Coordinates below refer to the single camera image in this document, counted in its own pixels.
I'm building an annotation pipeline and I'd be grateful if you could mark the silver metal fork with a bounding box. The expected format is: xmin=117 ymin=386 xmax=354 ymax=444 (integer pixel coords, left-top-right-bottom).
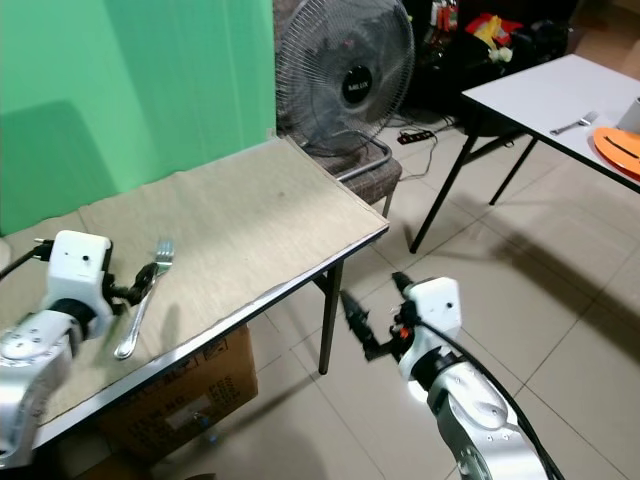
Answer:
xmin=114 ymin=237 xmax=174 ymax=361

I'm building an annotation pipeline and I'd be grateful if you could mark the folding table with black legs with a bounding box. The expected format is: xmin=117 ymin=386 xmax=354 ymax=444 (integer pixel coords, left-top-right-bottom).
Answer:
xmin=0 ymin=135 xmax=391 ymax=471

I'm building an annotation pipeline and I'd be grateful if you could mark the brown cardboard box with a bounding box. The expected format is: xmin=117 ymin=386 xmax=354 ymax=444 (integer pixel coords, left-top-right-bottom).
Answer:
xmin=97 ymin=324 xmax=259 ymax=464

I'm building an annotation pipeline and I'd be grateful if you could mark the black power strip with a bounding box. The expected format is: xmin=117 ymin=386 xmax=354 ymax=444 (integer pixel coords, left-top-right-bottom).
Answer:
xmin=396 ymin=127 xmax=437 ymax=147

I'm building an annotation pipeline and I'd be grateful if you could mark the green backdrop cloth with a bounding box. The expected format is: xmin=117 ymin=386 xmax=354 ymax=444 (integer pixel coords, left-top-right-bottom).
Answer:
xmin=0 ymin=0 xmax=280 ymax=238

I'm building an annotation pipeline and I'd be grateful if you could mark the grey standing fan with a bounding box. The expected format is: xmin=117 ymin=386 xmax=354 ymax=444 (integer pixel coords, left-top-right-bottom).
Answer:
xmin=274 ymin=0 xmax=417 ymax=163

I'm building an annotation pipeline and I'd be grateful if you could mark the black sofa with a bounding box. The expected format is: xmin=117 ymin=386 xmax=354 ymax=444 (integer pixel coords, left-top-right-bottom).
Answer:
xmin=400 ymin=0 xmax=583 ymax=119

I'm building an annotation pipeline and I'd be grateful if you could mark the white folding table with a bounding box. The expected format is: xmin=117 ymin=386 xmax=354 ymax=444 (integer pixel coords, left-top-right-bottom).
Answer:
xmin=405 ymin=53 xmax=640 ymax=253

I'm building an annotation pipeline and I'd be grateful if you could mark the small silver fork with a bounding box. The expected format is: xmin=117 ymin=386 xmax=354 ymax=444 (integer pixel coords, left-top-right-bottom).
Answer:
xmin=549 ymin=110 xmax=600 ymax=137

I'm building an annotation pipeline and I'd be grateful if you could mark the orange plate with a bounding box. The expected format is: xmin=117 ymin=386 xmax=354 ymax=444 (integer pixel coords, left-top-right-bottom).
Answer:
xmin=591 ymin=125 xmax=640 ymax=182

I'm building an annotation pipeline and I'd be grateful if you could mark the red and yellow bag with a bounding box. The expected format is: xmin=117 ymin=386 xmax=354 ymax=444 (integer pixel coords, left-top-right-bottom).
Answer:
xmin=464 ymin=11 xmax=527 ymax=51

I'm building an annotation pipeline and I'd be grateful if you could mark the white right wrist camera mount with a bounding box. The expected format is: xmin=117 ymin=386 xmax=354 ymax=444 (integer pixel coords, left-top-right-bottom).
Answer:
xmin=398 ymin=277 xmax=462 ymax=381

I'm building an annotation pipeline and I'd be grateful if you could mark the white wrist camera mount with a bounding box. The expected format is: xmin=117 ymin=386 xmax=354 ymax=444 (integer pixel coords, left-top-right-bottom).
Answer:
xmin=50 ymin=230 xmax=114 ymax=313
xmin=398 ymin=277 xmax=462 ymax=381

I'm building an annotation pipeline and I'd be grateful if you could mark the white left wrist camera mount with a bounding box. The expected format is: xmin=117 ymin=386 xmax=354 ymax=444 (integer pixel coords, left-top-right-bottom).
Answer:
xmin=50 ymin=230 xmax=114 ymax=313

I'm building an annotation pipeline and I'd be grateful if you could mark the brown chair with metal frame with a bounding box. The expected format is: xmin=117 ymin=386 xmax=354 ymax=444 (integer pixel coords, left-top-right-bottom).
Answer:
xmin=332 ymin=134 xmax=404 ymax=218

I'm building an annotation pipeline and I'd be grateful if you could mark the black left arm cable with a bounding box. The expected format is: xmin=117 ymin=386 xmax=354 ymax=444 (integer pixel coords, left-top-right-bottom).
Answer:
xmin=0 ymin=240 xmax=57 ymax=281

